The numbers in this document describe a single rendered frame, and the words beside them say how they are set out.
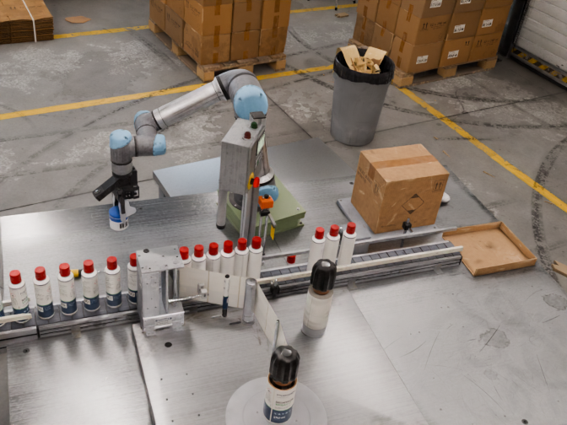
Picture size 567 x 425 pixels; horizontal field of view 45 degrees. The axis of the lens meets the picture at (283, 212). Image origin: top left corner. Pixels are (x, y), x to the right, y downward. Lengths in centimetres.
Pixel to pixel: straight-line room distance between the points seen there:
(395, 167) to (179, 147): 239
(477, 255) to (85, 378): 165
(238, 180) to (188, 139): 281
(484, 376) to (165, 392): 108
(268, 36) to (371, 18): 102
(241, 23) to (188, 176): 285
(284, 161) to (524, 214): 212
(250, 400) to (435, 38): 454
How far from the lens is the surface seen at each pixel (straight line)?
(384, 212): 286
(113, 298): 241
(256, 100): 239
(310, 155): 339
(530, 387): 254
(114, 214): 262
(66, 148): 496
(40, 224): 291
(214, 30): 573
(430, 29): 611
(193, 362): 227
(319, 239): 250
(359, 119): 506
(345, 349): 236
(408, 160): 293
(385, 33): 632
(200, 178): 315
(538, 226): 485
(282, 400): 201
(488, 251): 303
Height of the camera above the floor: 260
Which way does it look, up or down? 37 degrees down
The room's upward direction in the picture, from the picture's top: 7 degrees clockwise
